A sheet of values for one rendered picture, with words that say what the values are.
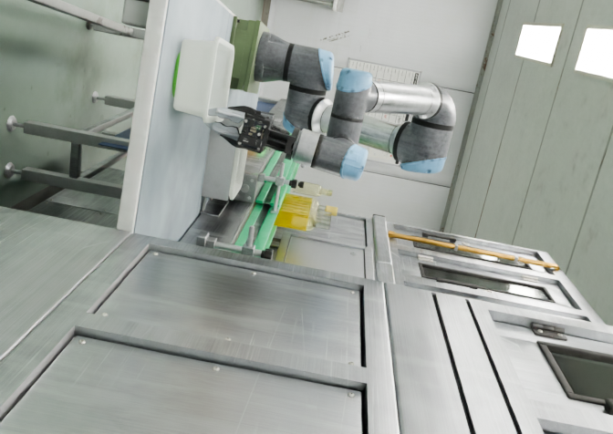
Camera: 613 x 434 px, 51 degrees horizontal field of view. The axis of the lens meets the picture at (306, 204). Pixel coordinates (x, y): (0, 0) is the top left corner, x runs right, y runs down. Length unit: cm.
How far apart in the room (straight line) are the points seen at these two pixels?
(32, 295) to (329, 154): 65
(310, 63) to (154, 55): 78
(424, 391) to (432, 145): 95
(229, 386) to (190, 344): 9
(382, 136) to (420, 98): 23
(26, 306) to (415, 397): 55
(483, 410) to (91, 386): 50
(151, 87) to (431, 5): 689
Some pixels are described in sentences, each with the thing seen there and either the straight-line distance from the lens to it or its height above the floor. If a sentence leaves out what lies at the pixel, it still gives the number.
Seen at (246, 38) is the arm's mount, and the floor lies 80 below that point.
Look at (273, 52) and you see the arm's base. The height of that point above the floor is 87.
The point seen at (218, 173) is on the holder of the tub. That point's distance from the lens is 187.
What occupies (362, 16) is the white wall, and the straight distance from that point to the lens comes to 796.
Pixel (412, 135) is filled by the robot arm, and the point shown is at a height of 130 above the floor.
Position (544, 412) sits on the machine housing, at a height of 145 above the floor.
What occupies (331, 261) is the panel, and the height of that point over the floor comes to 117.
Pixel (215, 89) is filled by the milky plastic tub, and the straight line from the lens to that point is 153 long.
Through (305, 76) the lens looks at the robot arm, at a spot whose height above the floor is 98.
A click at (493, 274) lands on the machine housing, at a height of 181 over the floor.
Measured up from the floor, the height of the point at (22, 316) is 73.
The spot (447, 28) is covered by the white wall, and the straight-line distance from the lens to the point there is 803.
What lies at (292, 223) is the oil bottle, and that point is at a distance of 216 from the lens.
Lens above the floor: 109
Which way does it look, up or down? 1 degrees down
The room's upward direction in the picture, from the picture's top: 101 degrees clockwise
